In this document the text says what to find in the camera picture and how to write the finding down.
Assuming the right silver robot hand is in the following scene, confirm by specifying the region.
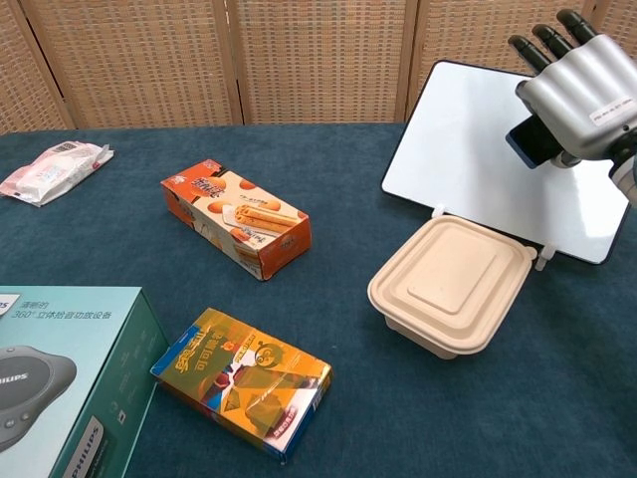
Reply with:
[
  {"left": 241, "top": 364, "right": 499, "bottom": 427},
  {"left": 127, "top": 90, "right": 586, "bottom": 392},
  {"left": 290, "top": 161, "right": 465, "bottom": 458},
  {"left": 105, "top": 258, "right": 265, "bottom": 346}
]
[{"left": 507, "top": 8, "right": 637, "bottom": 169}]

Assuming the woven folding screen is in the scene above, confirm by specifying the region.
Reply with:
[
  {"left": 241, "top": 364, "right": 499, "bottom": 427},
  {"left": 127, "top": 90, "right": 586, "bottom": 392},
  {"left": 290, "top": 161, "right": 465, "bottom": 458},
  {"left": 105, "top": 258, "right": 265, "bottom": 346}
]
[{"left": 0, "top": 0, "right": 637, "bottom": 134}]

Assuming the pink wet wipes pack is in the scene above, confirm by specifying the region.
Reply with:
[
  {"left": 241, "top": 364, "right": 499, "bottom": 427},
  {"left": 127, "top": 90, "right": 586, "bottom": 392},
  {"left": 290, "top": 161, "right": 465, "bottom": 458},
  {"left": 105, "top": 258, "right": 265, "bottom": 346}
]
[{"left": 0, "top": 140, "right": 114, "bottom": 208}]

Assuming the white magnetic whiteboard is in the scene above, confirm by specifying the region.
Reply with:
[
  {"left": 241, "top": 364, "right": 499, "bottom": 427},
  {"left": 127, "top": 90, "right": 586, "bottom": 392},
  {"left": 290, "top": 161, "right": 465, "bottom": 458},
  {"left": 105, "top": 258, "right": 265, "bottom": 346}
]
[{"left": 380, "top": 60, "right": 632, "bottom": 265}]

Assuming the beige lidded food container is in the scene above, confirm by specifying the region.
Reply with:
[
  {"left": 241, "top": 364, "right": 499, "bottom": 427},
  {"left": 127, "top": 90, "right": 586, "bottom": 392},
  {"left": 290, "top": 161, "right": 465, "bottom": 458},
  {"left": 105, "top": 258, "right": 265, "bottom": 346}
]
[{"left": 367, "top": 215, "right": 538, "bottom": 361}]

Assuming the orange egg roll box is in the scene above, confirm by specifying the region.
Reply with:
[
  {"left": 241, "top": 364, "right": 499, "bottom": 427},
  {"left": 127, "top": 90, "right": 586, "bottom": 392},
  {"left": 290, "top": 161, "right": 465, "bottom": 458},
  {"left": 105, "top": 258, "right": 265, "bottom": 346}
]
[{"left": 159, "top": 158, "right": 313, "bottom": 283}]

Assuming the dark teal tablecloth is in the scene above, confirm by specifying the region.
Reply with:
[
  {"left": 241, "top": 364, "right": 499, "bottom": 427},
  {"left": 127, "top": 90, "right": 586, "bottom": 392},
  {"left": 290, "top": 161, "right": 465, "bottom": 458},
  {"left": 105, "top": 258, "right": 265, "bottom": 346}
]
[{"left": 0, "top": 120, "right": 637, "bottom": 478}]

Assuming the black blue whiteboard eraser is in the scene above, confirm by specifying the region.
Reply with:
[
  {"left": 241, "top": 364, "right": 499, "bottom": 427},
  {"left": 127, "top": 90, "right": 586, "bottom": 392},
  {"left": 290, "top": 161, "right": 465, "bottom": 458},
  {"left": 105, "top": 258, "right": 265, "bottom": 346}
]
[{"left": 506, "top": 115, "right": 565, "bottom": 168}]

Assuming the yellow cocoa snack box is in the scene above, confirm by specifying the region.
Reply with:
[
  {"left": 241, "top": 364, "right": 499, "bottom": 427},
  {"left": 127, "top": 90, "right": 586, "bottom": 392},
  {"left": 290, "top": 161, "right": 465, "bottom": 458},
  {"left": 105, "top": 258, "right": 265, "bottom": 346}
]
[{"left": 149, "top": 307, "right": 333, "bottom": 466}]

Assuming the teal Philips speaker box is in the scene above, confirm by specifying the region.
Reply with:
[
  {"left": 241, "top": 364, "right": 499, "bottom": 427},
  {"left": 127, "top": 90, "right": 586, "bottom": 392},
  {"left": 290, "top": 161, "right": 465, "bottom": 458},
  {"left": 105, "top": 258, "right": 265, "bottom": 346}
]
[{"left": 0, "top": 285, "right": 170, "bottom": 478}]

